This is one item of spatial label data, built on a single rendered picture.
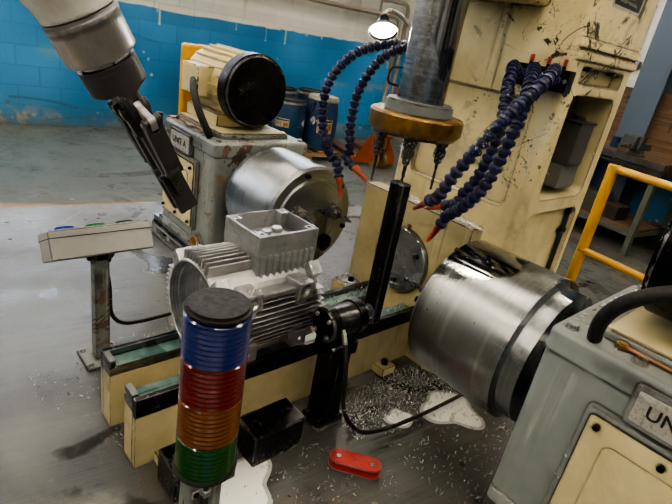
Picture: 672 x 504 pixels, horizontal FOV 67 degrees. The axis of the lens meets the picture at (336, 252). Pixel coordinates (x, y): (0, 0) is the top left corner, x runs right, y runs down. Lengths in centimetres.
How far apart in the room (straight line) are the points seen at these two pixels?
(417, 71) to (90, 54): 54
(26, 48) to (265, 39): 264
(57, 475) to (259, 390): 32
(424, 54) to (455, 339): 49
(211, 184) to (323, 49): 621
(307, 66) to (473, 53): 622
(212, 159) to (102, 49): 64
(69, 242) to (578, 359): 78
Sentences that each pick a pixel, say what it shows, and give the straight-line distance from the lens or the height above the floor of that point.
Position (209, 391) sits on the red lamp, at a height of 114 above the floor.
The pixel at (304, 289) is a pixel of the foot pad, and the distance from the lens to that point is 83.
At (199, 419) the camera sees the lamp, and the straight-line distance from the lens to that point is 50.
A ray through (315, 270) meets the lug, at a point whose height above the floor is 108.
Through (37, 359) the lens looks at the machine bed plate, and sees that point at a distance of 113.
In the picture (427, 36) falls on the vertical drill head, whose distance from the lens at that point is 97.
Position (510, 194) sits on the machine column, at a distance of 112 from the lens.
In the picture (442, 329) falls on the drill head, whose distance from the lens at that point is 82.
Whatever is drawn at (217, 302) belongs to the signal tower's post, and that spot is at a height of 122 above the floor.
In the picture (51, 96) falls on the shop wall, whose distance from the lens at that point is 645.
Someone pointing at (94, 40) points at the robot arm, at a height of 139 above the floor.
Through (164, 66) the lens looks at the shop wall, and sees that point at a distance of 661.
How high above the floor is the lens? 145
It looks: 23 degrees down
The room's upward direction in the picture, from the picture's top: 10 degrees clockwise
